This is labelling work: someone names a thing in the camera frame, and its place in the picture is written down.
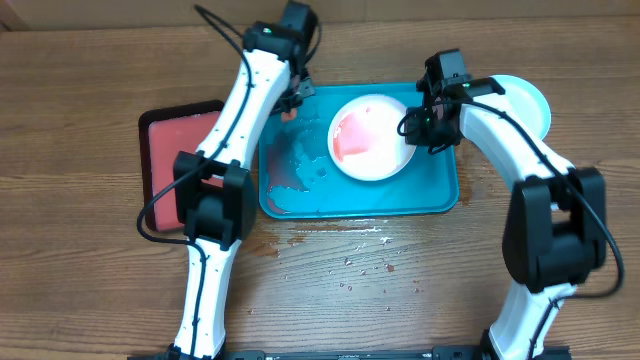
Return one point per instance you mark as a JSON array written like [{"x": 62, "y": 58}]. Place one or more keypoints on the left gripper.
[{"x": 308, "y": 92}]

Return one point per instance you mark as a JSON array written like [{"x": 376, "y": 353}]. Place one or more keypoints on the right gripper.
[{"x": 419, "y": 137}]

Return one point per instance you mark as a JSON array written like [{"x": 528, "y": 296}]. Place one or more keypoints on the pink sponge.
[{"x": 289, "y": 116}]

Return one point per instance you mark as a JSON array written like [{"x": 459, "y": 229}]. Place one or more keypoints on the white pink plate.
[{"x": 363, "y": 141}]

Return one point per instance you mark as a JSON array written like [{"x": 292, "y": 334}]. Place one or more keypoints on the light blue plate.
[{"x": 529, "y": 103}]

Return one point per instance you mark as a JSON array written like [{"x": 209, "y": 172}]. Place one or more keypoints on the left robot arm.
[{"x": 215, "y": 196}]

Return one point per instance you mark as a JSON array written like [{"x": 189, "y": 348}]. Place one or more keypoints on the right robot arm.
[{"x": 555, "y": 232}]

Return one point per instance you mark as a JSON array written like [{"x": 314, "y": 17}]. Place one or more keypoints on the teal plastic tray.
[{"x": 298, "y": 179}]

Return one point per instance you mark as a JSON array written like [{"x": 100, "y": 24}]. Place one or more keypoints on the black tray with pink water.
[{"x": 165, "y": 132}]

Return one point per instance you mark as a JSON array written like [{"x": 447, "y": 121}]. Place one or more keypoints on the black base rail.
[{"x": 345, "y": 355}]

